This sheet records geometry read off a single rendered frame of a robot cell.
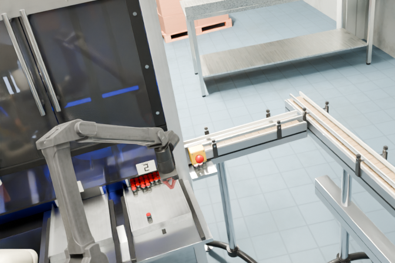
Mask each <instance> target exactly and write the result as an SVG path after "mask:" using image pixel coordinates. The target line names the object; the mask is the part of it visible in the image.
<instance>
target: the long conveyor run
mask: <svg viewBox="0 0 395 263"><path fill-rule="evenodd" d="M299 94H300V95H301V96H299V97H294V96H293V95H292V94H289V97H291V99H286V100H285V112H286V113H287V112H291V111H294V110H297V114H298V116H300V115H303V118H302V120H303V121H304V122H306V123H307V134H308V135H309V136H310V137H311V138H312V139H313V140H314V141H315V142H316V143H317V144H318V145H319V146H320V147H321V148H322V149H323V150H324V151H325V152H327V153H328V154H329V155H330V156H331V157H332V158H333V159H334V160H335V161H336V162H337V163H338V164H339V165H340V166H341V167H342V168H344V169H345V170H346V171H347V172H348V173H349V174H350V175H351V176H352V177H353V178H354V179H355V180H356V181H357V182H358V183H359V184H360V185H361V186H362V187H363V188H364V189H365V190H366V191H367V192H368V193H369V194H370V195H371V196H372V197H373V198H374V199H375V200H377V201H378V202H379V203H380V204H381V205H382V206H383V207H384V208H385V209H386V210H387V211H388V212H389V213H390V214H391V215H392V216H393V217H394V218H395V166H393V165H392V164H391V163H389V162H388V161H387V154H388V152H387V151H386V150H388V146H383V153H382V154H378V153H377V152H376V151H374V150H373V149H372V148H371V147H370V146H368V145H367V144H366V143H365V142H363V141H362V140H361V139H359V138H358V137H357V136H356V135H355V134H353V133H352V132H351V131H350V130H349V129H347V128H346V127H344V126H343V125H342V124H341V123H340V122H338V121H337V120H336V119H335V118H334V117H332V116H331V115H330V114H329V106H328V104H329V102H328V101H325V108H321V107H320V106H319V105H317V104H316V103H315V102H314V101H312V100H311V99H310V98H309V97H307V96H306V95H305V94H304V93H302V92H301V91H299Z"/></svg>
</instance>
